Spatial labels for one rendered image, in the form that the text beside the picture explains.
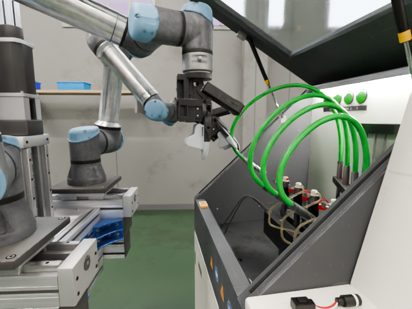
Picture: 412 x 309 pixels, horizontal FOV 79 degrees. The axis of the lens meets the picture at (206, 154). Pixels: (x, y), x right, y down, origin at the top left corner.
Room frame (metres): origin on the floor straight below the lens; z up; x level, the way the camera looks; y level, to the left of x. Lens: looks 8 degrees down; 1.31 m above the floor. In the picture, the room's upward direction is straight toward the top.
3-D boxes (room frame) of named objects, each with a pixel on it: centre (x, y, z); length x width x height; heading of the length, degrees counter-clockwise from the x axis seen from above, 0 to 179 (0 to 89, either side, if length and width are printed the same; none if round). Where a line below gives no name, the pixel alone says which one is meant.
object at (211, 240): (0.77, -0.03, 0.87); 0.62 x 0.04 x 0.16; 10
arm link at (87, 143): (1.05, 0.50, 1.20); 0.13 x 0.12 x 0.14; 164
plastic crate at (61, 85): (3.07, 1.56, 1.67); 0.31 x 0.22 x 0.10; 93
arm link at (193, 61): (0.64, 0.02, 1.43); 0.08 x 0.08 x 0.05
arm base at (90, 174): (1.04, 0.50, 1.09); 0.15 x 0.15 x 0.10
